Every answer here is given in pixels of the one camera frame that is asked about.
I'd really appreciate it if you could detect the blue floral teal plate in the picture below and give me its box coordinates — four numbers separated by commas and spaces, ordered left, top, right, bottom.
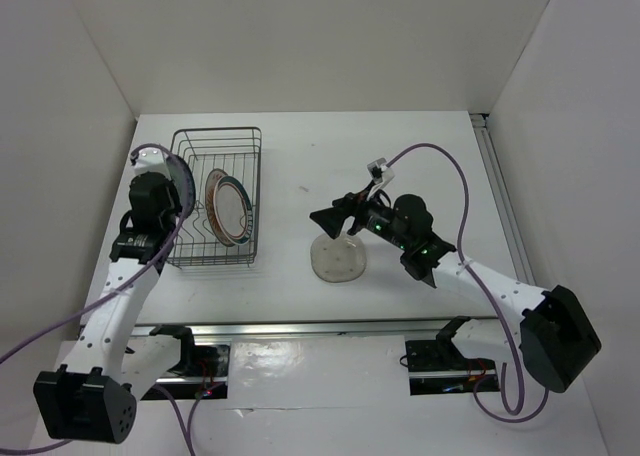
160, 155, 196, 221

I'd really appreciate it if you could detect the aluminium front rail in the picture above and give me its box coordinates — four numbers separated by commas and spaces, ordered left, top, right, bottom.
129, 317, 466, 340

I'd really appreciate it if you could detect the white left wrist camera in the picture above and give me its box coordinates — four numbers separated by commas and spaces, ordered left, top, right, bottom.
130, 146, 171, 179

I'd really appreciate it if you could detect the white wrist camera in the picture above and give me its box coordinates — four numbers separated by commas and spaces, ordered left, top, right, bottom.
367, 158, 394, 199
130, 146, 171, 179

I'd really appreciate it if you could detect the grey wire dish rack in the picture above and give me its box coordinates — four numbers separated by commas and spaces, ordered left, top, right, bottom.
169, 126, 262, 268

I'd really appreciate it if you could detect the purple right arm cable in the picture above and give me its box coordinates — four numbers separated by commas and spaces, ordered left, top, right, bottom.
387, 143, 550, 425

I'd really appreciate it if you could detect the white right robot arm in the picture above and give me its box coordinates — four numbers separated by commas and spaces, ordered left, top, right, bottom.
310, 191, 602, 393

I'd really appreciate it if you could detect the clear glass square plate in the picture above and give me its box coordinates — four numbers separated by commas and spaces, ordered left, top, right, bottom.
310, 233, 367, 284

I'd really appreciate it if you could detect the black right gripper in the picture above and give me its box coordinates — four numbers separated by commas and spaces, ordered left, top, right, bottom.
310, 180, 411, 250

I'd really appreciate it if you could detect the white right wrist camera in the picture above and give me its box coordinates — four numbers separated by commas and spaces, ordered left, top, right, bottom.
367, 158, 394, 199

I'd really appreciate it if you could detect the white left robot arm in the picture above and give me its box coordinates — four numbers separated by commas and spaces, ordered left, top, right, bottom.
33, 171, 198, 444

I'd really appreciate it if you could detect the green red rimmed white plate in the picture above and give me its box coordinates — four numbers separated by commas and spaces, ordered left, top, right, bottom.
213, 176, 254, 245

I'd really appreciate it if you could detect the orange sunburst white plate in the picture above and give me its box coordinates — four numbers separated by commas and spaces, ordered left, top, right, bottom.
204, 168, 236, 245

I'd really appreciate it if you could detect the aluminium side rail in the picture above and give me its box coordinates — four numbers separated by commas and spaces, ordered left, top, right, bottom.
469, 113, 535, 284

